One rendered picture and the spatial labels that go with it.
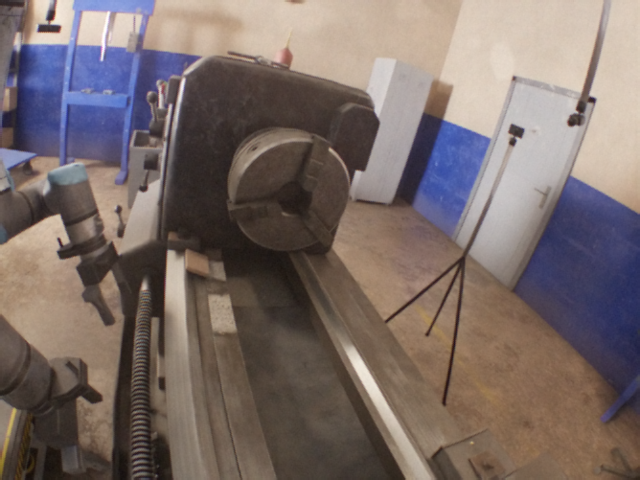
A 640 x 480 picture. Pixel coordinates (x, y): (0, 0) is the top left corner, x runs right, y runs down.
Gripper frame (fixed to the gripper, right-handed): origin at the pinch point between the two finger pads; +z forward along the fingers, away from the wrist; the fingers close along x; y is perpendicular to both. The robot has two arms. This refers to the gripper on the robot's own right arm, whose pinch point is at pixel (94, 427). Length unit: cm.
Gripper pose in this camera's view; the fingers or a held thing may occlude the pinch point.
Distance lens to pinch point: 66.5
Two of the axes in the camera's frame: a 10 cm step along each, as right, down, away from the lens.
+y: -9.1, 3.2, -2.7
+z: 0.6, 7.4, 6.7
